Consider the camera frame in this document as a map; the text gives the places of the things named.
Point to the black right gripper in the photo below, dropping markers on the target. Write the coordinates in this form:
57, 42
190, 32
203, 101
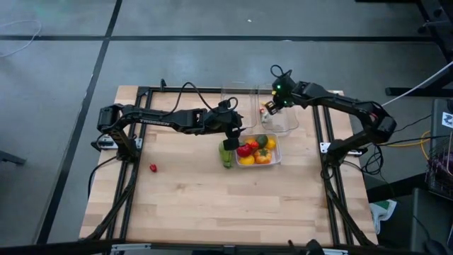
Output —
283, 92

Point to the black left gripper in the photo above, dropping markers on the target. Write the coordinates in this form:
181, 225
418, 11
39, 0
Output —
221, 122

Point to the red cap toy mushroom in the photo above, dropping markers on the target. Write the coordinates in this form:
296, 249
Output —
263, 110

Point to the toy orange fruit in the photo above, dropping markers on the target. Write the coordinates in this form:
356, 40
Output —
250, 140

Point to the red toy tomato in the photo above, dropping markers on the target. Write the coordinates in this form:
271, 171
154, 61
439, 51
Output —
243, 151

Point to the dark green toy avocado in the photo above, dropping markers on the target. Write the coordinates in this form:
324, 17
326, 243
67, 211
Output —
262, 140

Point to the yellow toy lemon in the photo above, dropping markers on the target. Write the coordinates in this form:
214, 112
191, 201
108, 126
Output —
271, 144
247, 160

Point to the orange-red tomato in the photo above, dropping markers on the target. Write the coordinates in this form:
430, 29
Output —
263, 156

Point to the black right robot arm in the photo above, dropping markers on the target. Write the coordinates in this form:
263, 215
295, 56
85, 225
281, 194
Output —
354, 106

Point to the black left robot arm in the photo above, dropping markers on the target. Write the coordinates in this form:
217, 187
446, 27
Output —
155, 120

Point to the clear plastic bin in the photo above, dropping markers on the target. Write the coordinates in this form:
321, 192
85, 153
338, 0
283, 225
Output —
247, 106
285, 124

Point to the large green toy bell pepper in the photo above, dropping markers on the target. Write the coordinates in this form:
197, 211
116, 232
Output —
224, 154

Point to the white plastic basket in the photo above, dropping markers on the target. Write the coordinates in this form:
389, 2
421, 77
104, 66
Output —
277, 161

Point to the white and green bag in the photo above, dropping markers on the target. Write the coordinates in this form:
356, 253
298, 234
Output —
382, 209

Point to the grey cabinet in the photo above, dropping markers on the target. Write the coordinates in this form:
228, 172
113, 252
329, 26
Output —
437, 106

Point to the white label sticker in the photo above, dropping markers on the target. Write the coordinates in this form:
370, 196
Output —
447, 119

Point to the black desk stand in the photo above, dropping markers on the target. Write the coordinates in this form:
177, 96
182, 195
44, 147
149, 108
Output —
435, 21

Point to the dark grey box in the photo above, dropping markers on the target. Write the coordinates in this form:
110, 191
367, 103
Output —
431, 219

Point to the black chair leg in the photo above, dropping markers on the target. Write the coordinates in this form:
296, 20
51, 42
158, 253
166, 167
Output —
10, 157

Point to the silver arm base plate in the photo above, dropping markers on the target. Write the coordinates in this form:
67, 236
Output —
323, 147
102, 144

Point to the black aluminium table frame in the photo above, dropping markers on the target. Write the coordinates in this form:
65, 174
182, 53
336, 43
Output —
166, 90

